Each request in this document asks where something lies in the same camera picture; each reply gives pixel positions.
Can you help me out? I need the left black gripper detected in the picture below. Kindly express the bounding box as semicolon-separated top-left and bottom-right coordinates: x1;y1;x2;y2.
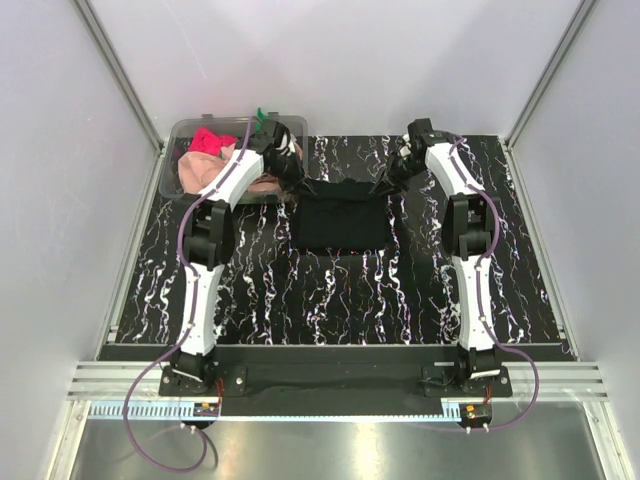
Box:
266;151;315;197

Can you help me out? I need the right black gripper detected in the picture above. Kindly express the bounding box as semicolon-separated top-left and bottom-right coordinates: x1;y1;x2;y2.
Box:
369;151;427;199

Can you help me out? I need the black t shirt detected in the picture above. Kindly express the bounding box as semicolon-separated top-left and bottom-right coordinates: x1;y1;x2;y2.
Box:
291;179;389;252

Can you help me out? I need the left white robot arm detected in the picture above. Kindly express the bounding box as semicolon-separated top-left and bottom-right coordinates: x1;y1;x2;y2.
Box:
169;119;305;396

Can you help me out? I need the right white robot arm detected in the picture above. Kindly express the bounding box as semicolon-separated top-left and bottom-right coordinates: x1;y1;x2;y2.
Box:
371;118;501;397

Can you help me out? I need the clear plastic bin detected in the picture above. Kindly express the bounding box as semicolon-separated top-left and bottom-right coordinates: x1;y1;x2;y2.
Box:
158;113;308;203

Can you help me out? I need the green t shirt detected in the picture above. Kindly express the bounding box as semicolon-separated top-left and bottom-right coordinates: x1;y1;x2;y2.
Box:
255;107;269;126

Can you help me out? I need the red t shirt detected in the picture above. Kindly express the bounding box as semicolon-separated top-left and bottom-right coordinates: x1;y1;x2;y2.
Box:
188;127;238;156

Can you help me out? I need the pink t shirt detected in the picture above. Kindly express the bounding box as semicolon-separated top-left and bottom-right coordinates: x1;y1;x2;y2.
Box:
177;137;304;196

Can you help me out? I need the black marble pattern mat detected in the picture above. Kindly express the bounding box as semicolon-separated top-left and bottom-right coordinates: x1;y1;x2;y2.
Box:
108;135;561;345

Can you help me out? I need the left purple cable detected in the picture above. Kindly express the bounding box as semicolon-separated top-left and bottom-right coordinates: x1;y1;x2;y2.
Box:
122;117;256;474

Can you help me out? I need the white slotted cable duct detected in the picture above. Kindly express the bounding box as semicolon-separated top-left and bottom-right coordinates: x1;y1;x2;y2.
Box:
88;400;221;421

